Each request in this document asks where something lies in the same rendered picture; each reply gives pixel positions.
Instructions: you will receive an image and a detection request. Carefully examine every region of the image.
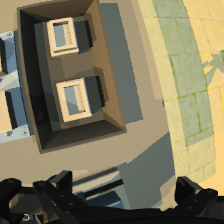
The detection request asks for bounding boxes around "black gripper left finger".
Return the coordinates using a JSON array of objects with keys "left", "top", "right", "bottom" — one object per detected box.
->
[{"left": 0, "top": 170, "right": 113, "bottom": 224}]

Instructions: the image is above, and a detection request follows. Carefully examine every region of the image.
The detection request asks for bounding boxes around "beige rectangular block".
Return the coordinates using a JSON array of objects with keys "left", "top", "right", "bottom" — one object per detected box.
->
[{"left": 0, "top": 91, "right": 18, "bottom": 133}]

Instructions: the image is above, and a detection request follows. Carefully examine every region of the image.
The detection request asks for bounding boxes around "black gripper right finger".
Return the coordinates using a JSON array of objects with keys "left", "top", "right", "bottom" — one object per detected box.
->
[{"left": 158, "top": 176, "right": 224, "bottom": 220}]

